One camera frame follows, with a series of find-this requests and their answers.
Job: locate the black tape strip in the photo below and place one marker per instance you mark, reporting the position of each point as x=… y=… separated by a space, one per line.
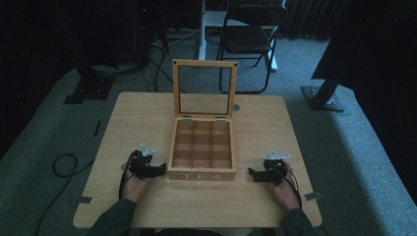
x=97 y=128

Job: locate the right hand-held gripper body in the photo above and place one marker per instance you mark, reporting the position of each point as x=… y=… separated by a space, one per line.
x=274 y=168

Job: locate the dark pleated curtain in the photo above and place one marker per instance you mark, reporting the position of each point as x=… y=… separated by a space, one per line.
x=306 y=18

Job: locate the black stand with flat base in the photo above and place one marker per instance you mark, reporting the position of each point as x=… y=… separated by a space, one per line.
x=91 y=88

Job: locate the black slanted stand with base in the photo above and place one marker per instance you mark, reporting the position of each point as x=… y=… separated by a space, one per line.
x=323 y=96

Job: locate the black folding chair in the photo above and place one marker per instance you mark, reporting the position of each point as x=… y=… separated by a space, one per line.
x=249 y=39

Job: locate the white desk leg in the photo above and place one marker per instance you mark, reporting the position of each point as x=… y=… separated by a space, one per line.
x=202 y=32

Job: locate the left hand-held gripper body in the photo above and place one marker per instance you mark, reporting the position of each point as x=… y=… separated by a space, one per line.
x=140 y=164

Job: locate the small round metal disc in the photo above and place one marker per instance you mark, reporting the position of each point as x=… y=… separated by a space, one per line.
x=236 y=107

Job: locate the person's left hand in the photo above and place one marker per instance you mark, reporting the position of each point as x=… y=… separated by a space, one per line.
x=135 y=188

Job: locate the person's right hand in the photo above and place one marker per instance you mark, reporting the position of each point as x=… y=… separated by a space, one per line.
x=285 y=193

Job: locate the grey tape strip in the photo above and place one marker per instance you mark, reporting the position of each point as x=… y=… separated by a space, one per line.
x=85 y=199
x=312 y=196

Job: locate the wooden tea box with lid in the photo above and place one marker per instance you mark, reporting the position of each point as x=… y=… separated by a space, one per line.
x=202 y=174

